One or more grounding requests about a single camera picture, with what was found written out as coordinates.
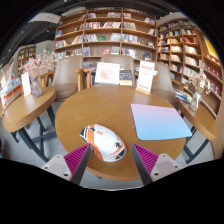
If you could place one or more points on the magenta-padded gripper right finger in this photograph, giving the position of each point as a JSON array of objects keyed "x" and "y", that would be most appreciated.
[{"x": 146, "y": 159}]

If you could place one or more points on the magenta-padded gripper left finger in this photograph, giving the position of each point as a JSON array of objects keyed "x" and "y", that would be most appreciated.
[{"x": 75, "y": 160}]

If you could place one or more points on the white and orange computer mouse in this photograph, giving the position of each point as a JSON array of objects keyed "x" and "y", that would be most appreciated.
[{"x": 103, "y": 141}]

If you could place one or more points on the pink and blue mouse pad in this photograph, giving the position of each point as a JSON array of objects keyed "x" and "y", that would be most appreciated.
[{"x": 158, "y": 121}]

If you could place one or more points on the round wooden side table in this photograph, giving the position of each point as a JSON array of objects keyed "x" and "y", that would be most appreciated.
[
  {"x": 198, "y": 120},
  {"x": 28, "y": 106}
]

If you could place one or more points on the stack of books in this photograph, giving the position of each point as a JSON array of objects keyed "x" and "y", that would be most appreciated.
[{"x": 182, "y": 96}]

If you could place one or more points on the glass vase with dried flowers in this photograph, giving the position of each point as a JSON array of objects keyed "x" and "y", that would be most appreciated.
[
  {"x": 36, "y": 86},
  {"x": 195, "y": 101}
]

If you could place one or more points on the beige chair with wooden arms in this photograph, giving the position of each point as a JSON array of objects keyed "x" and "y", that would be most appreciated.
[
  {"x": 161, "y": 81},
  {"x": 115, "y": 59},
  {"x": 66, "y": 75}
]

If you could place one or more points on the white sign on wooden base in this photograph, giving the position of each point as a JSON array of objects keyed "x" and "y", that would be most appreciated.
[{"x": 145, "y": 76}]

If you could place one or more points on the dark cover book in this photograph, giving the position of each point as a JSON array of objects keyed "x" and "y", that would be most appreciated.
[{"x": 125, "y": 77}]

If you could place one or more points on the small white table sign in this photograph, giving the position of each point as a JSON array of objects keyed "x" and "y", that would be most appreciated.
[{"x": 26, "y": 84}]

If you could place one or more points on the white framed picture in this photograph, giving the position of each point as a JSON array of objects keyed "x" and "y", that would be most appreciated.
[{"x": 107, "y": 73}]

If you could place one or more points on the distant wooden bookshelf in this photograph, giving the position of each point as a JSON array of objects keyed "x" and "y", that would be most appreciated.
[{"x": 26, "y": 56}]

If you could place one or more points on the tall wooden bookshelf unit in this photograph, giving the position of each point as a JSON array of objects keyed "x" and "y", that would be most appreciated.
[{"x": 186, "y": 50}]

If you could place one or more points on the wide wooden bookshelf unit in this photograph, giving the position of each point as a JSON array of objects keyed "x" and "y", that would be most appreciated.
[{"x": 103, "y": 33}]

